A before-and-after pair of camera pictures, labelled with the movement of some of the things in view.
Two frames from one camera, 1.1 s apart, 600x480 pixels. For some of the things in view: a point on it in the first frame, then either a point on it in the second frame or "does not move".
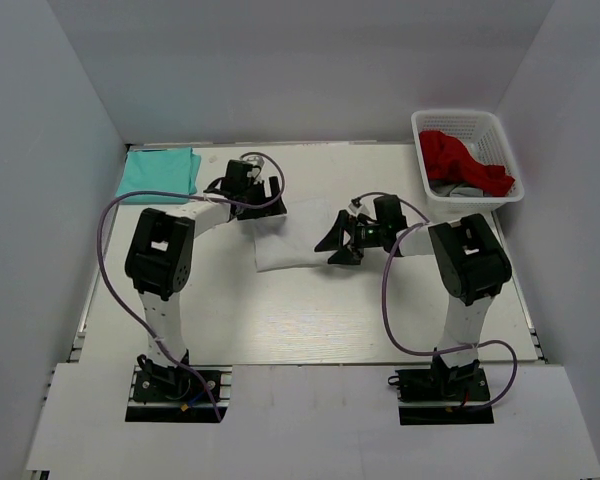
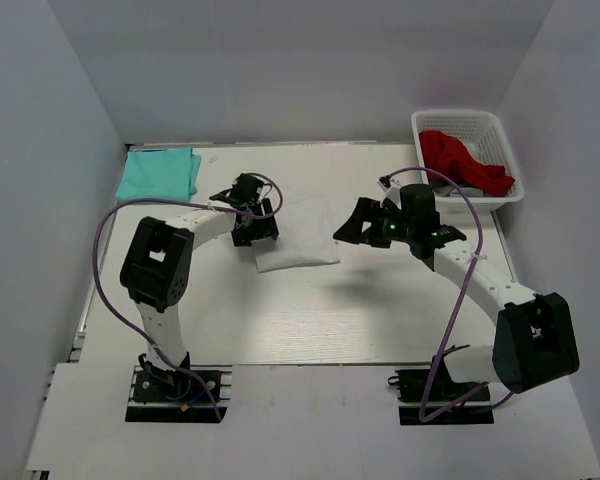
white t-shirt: [295, 238] does not move
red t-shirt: [448, 158] does not move
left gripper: [272, 209] → [242, 238]
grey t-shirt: [444, 189] does not move
